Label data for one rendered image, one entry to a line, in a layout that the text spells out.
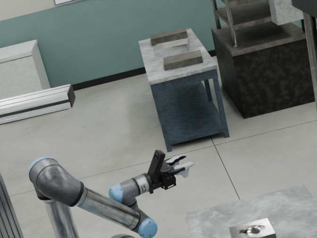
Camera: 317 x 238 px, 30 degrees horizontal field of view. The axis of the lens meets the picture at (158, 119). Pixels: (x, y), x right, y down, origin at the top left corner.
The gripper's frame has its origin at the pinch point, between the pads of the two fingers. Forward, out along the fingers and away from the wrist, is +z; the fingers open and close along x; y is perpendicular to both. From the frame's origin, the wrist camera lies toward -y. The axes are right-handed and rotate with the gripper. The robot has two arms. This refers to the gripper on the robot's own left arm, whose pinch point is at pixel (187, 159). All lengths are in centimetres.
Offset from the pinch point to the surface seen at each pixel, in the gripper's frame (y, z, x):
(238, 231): 61, 28, -14
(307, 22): -23, 94, -34
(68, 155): 201, 47, -394
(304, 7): -34, 86, -26
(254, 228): 62, 36, -11
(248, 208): 71, 50, -36
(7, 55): 134, 49, -593
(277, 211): 69, 58, -22
